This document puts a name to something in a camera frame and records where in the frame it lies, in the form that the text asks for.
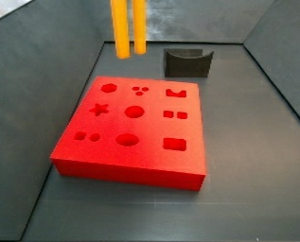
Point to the yellow square-circle peg object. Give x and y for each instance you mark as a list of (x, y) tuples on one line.
[(118, 8)]

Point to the red fixture block with holes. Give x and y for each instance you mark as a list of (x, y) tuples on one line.
[(135, 133)]

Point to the black curved regrasp stand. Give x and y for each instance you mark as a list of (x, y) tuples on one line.
[(186, 63)]

